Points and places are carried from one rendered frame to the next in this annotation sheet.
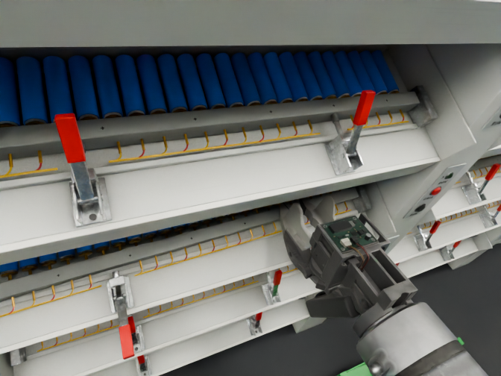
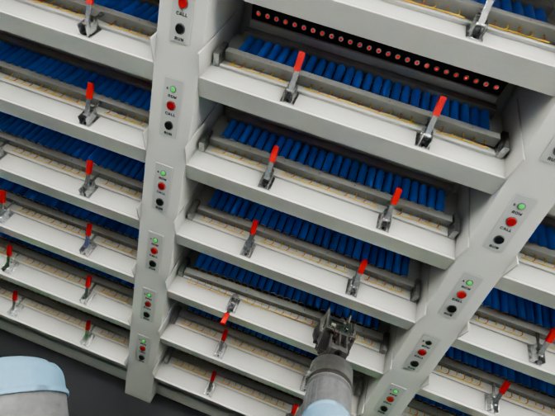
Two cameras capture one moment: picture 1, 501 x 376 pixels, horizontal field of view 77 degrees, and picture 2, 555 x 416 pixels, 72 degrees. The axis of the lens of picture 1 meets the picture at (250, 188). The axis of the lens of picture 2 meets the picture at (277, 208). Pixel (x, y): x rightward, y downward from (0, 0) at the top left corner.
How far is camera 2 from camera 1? 0.64 m
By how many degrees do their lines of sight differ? 34
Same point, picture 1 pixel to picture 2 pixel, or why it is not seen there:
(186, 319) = (249, 361)
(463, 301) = not seen: outside the picture
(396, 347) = (320, 362)
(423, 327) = (335, 361)
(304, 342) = not seen: outside the picture
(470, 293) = not seen: outside the picture
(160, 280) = (251, 311)
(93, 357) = (198, 344)
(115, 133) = (267, 233)
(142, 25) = (282, 207)
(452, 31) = (394, 248)
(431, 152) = (411, 316)
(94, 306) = (220, 303)
